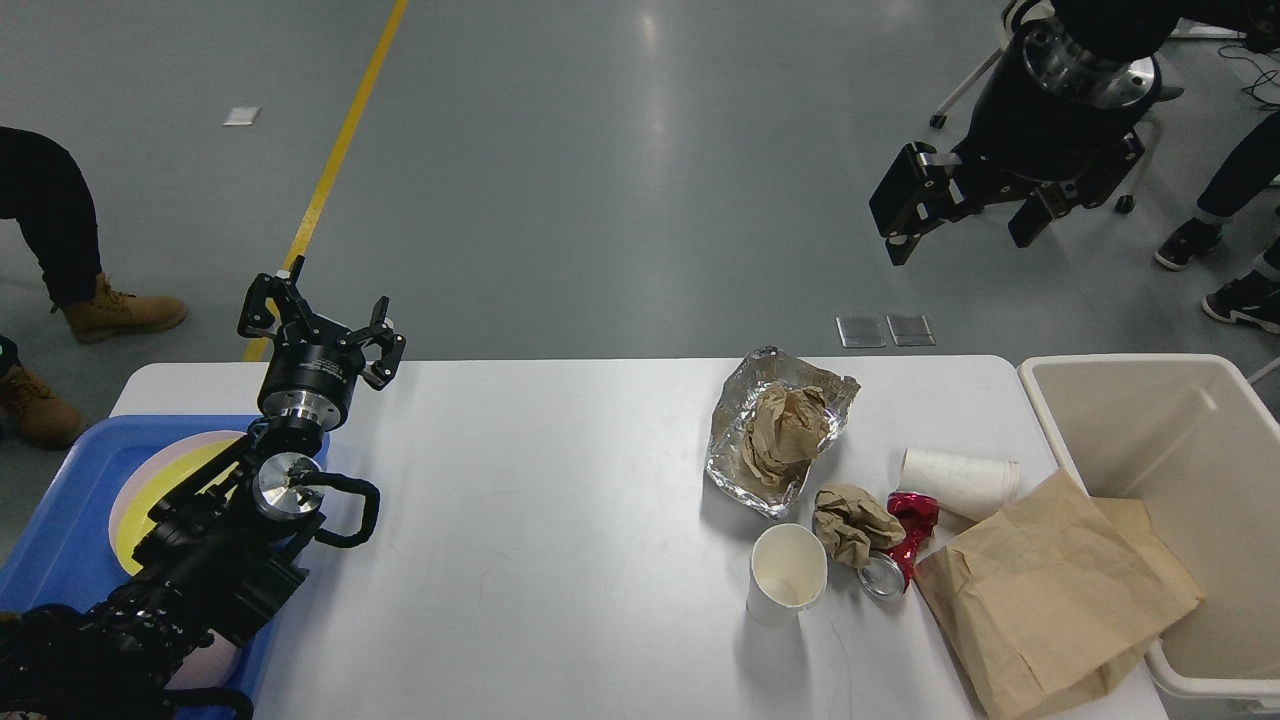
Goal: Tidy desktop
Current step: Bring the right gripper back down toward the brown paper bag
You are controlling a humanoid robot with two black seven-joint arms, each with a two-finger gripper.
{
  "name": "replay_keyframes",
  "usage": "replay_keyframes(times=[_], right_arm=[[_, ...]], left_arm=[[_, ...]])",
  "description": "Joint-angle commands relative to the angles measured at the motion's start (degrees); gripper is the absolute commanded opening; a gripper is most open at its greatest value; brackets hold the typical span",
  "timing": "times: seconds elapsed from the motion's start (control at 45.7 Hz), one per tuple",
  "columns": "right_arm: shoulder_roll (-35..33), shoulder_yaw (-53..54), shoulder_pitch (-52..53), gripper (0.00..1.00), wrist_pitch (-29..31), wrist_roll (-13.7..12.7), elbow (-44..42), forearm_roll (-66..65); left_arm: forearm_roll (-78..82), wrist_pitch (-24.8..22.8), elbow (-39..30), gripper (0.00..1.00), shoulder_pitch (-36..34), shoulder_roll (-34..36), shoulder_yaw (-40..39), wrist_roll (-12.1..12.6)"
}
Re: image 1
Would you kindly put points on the crushed red soda can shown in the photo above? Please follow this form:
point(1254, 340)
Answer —
point(888, 573)

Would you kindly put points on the crumpled brown paper ball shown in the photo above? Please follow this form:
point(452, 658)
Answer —
point(851, 523)

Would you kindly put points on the lying white paper cup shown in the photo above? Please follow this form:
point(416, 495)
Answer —
point(971, 487)

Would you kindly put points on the white grey office chair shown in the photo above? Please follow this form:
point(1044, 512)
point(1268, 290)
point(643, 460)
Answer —
point(960, 90)

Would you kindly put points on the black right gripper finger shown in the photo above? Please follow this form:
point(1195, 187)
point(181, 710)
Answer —
point(1045, 204)
point(919, 192)

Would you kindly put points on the seated person in black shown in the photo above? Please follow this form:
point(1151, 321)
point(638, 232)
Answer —
point(43, 190)

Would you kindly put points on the yellow plate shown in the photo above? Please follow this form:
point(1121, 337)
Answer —
point(150, 510)

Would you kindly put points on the beige plastic bin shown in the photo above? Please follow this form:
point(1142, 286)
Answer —
point(1186, 435)

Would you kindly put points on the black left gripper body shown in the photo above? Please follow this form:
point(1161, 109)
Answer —
point(313, 382)

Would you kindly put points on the pink plate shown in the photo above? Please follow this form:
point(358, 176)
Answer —
point(140, 480)

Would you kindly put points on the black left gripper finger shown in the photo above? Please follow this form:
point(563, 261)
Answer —
point(379, 346)
point(275, 312)

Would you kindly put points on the brown paper bag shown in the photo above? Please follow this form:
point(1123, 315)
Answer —
point(1051, 602)

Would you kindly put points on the pink mug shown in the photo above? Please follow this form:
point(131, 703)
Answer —
point(206, 667)

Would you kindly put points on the tan boot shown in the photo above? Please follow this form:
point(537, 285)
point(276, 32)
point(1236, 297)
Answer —
point(110, 313)
point(43, 419)

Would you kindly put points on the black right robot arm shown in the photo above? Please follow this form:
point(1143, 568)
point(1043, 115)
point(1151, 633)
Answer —
point(1054, 127)

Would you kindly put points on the metal floor socket plate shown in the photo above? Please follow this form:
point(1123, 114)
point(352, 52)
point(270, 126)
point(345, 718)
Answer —
point(855, 331)

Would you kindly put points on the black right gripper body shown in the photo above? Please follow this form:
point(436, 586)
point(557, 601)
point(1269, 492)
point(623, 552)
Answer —
point(1055, 116)

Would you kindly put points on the crumpled brown paper on foil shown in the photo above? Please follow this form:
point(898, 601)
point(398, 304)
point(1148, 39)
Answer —
point(785, 430)

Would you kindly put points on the walking person dark trousers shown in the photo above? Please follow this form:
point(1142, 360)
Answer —
point(1252, 299)

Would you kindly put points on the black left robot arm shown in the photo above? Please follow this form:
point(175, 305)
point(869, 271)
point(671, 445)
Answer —
point(219, 560)

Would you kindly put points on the blue plastic tray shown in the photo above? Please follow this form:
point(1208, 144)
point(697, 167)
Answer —
point(79, 544)

